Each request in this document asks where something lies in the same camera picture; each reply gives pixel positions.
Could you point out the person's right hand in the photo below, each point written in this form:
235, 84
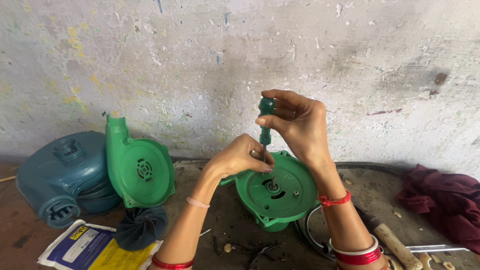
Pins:
303, 127

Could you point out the person's left hand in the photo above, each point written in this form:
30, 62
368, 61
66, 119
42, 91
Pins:
232, 157

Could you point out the pink wrist band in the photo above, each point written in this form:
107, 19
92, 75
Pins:
197, 203

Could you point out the green blower motor housing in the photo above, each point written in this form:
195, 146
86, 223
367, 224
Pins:
288, 195

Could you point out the red thread wristband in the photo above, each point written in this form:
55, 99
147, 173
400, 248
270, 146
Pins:
333, 200

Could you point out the small beige chip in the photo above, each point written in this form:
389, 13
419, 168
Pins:
228, 248

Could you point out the green blower cover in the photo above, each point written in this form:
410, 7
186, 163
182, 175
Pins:
142, 168

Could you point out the dark impeller fan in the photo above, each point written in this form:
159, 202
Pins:
140, 228

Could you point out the red bangle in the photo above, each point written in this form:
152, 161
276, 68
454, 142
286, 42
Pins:
170, 264

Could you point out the red and white bangles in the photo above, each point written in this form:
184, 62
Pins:
356, 255

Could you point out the maroon cloth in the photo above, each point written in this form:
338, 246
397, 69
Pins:
442, 202

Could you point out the blue yellow white packet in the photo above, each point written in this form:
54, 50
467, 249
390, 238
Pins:
93, 251

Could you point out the blue-grey blower body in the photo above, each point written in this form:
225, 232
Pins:
56, 176

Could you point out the metal spanner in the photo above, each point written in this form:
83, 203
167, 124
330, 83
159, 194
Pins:
435, 248

